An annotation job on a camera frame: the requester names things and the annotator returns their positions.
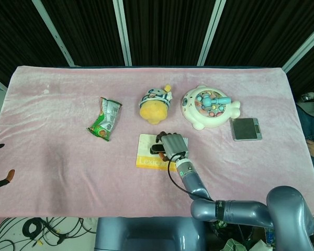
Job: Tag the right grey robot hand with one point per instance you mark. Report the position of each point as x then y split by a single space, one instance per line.
174 147

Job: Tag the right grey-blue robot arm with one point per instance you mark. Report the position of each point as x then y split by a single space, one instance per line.
246 211

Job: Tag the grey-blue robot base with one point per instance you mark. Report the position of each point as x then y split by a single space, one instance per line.
150 234

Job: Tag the yellow white Lexicon box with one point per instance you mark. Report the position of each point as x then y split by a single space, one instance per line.
147 151

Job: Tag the yellow plush toy striped hat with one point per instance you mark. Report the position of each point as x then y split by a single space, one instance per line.
154 105

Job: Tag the white whack-a-mole toy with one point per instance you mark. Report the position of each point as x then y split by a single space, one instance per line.
208 109

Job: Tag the teal toy hammer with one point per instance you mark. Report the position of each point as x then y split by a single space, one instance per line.
214 101

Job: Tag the green snack packet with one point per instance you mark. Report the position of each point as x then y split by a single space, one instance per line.
106 119

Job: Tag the small grey digital scale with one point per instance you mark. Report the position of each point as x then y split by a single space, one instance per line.
246 129

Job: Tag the pink plush table cloth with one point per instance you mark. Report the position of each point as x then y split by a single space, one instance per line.
94 183

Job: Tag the green white floor clutter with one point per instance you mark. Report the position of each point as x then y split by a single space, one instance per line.
238 240

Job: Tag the person in blue jeans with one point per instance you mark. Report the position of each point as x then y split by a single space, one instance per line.
310 123

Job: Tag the white partition post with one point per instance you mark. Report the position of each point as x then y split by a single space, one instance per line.
304 48
211 32
53 32
123 32

